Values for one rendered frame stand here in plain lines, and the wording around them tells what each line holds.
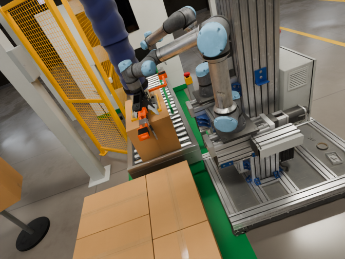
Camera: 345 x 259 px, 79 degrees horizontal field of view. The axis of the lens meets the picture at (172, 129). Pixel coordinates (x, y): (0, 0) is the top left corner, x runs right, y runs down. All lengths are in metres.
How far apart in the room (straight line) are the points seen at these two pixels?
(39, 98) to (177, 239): 1.85
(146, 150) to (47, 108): 1.15
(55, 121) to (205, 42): 2.01
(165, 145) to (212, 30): 1.29
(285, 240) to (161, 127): 1.34
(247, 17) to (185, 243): 1.36
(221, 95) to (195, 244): 0.94
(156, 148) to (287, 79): 1.19
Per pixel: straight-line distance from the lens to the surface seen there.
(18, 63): 2.38
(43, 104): 2.51
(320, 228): 2.15
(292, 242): 2.07
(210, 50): 0.90
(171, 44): 1.13
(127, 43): 1.77
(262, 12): 1.31
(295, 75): 1.51
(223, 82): 0.99
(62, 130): 2.62
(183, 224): 1.56
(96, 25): 1.74
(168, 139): 1.91
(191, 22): 1.71
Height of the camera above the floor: 1.89
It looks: 36 degrees down
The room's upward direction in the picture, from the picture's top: 21 degrees counter-clockwise
